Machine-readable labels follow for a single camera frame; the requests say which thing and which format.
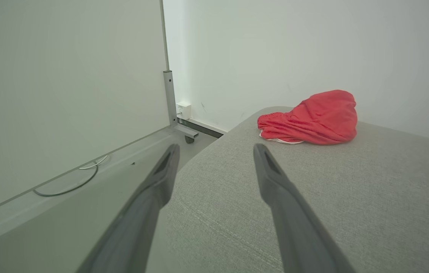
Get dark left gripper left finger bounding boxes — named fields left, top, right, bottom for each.
left=76, top=143, right=181, bottom=273

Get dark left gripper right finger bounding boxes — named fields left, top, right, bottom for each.
left=253, top=143, right=356, bottom=273

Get red shorts with white stripes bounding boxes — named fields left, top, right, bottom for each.
left=257, top=89, right=358, bottom=145

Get grey fabric sofa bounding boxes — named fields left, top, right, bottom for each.
left=144, top=106, right=429, bottom=273

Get dark skirting strip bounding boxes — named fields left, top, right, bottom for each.
left=178, top=118, right=224, bottom=139

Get grey metal partition stand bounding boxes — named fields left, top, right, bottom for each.
left=163, top=70, right=200, bottom=139

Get white partition panel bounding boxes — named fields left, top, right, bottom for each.
left=0, top=0, right=172, bottom=220

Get thin white floor cable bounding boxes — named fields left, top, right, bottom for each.
left=79, top=155, right=108, bottom=170

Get thin grey floor cable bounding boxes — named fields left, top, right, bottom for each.
left=33, top=161, right=99, bottom=197

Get white wall socket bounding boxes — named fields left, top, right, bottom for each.
left=176, top=102, right=192, bottom=120

